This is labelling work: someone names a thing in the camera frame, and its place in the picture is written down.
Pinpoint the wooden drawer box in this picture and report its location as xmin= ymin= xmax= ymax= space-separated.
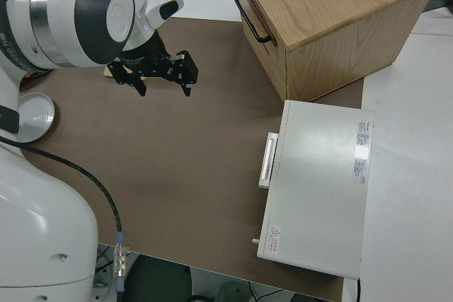
xmin=229 ymin=0 xmax=439 ymax=103

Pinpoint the black round floor base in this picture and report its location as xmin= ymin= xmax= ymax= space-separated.
xmin=122 ymin=254 xmax=193 ymax=302

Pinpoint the white oven door handle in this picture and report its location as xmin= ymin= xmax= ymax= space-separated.
xmin=258 ymin=132 xmax=280 ymax=190

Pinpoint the gray round plate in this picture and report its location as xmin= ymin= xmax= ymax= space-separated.
xmin=17 ymin=92 xmax=58 ymax=144

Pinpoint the black drawer handle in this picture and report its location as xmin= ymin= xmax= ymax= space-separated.
xmin=233 ymin=0 xmax=274 ymax=45

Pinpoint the small tan wooden block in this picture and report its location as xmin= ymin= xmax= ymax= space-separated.
xmin=103 ymin=64 xmax=148 ymax=82

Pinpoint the black cable with metal connector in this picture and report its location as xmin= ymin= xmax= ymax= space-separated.
xmin=0 ymin=134 xmax=129 ymax=296

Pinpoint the brown table mat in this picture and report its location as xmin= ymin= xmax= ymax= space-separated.
xmin=18 ymin=17 xmax=366 ymax=302

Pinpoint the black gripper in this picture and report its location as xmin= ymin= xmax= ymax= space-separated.
xmin=107 ymin=31 xmax=199 ymax=98

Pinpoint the white toaster oven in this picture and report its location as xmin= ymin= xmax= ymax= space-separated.
xmin=251 ymin=99 xmax=375 ymax=279

